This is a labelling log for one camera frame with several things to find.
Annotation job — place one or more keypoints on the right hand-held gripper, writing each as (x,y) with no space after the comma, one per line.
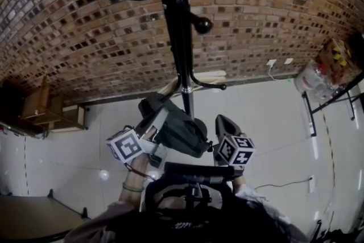
(236,150)

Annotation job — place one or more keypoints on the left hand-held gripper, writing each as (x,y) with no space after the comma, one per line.
(125,146)

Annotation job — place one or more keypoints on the dark grey bag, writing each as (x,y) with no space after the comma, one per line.
(182,133)

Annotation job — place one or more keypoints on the black metal coat rack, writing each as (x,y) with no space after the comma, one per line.
(174,11)

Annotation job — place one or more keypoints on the person's right forearm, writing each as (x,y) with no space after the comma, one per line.
(240,182)

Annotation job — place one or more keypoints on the person's left forearm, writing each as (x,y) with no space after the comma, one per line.
(136,176)

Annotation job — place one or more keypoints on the clear plastic bag of bottles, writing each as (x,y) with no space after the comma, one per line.
(312,82)

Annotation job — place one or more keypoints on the white floor socket strip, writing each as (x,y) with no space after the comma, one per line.
(311,185)

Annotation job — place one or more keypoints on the wooden shelf cabinet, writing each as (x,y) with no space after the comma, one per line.
(42,111)

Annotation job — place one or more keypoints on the colourful cardboard box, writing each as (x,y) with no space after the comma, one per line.
(338,59)

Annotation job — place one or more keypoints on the dark round-edged table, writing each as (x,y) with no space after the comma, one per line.
(31,213)

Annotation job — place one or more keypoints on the white wall socket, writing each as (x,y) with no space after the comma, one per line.
(271,62)
(288,61)

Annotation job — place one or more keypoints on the black chest camera rig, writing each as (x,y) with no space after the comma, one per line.
(196,207)

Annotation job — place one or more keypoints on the black metal frame table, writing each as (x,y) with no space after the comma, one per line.
(312,116)

